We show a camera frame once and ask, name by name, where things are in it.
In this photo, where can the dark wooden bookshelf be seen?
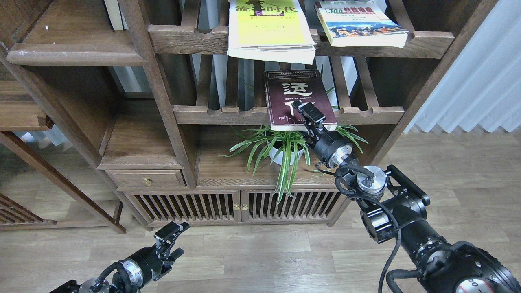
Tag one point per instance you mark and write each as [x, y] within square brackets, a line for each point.
[138, 103]

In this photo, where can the white pleated curtain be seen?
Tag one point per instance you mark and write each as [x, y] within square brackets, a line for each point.
[482, 88]

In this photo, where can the yellow cover book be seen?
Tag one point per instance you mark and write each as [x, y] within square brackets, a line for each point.
[269, 30]

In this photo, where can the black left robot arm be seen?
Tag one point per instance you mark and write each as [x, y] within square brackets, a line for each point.
[114, 279]

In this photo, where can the brass drawer knob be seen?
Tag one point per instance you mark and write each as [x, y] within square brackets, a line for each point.
[147, 181]

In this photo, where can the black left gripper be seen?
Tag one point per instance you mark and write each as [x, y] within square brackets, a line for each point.
[145, 264]

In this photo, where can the green spider plant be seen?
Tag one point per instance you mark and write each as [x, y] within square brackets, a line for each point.
[260, 141]

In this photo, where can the maroon book white characters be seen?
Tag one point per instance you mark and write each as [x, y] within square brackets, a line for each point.
[284, 86]

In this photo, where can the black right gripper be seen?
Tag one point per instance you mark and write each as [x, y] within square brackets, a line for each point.
[329, 146]

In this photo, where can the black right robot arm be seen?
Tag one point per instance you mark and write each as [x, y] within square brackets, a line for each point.
[392, 206]

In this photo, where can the white upright book spine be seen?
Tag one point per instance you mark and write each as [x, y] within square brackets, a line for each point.
[114, 14]

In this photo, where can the blue landscape cover book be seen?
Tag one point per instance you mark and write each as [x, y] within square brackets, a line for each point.
[359, 24]

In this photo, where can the white plant pot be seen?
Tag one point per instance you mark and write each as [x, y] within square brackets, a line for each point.
[277, 155]

